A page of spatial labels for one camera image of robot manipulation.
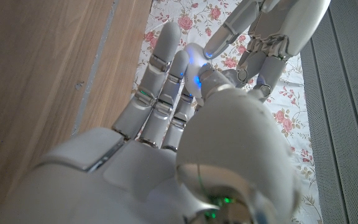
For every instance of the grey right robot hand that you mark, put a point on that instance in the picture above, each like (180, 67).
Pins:
(228, 140)

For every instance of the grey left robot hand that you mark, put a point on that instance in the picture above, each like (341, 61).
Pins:
(284, 21)

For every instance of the white AirPods case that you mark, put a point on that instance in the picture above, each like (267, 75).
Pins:
(194, 56)

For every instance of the floral backdrop cloth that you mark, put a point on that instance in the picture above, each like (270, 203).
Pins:
(291, 124)

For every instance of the grey perforated panel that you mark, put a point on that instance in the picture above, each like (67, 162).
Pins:
(343, 109)

